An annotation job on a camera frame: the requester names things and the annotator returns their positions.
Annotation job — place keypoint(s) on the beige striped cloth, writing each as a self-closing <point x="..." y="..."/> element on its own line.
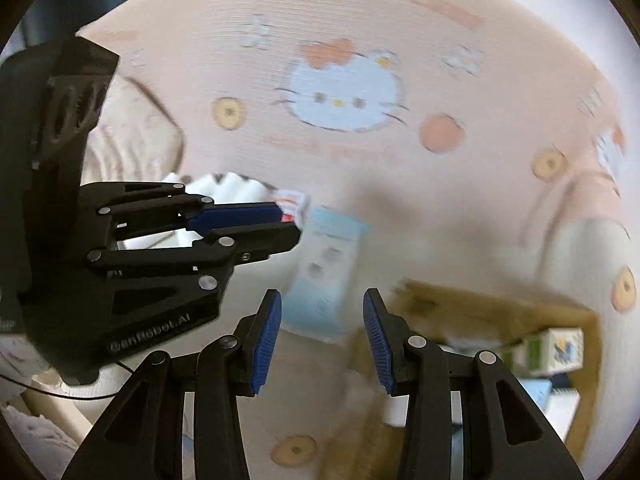
<point x="135" y="130"/>

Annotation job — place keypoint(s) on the pink cartoon printed blanket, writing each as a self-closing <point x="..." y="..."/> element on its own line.
<point x="350" y="170"/>

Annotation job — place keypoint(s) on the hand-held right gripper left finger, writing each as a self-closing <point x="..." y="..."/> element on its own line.
<point x="267" y="340"/>

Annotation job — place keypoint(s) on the light blue card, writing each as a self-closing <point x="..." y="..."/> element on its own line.
<point x="537" y="392"/>

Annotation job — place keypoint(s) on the white printed cloth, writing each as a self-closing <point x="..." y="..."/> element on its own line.
<point x="30" y="425"/>

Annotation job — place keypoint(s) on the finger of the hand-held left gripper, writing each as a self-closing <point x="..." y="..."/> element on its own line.
<point x="265" y="240"/>
<point x="235" y="215"/>

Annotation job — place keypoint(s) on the cardboard box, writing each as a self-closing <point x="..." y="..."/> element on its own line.
<point x="500" y="310"/>

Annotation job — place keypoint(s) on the white packet with red label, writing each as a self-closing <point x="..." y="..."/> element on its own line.
<point x="240" y="187"/>

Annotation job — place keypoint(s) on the white and green carton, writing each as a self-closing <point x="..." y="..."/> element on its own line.
<point x="550" y="352"/>

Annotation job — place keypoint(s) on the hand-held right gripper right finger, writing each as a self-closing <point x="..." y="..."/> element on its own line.
<point x="376" y="340"/>

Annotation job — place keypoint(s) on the light blue box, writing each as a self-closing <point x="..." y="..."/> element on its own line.
<point x="327" y="260"/>

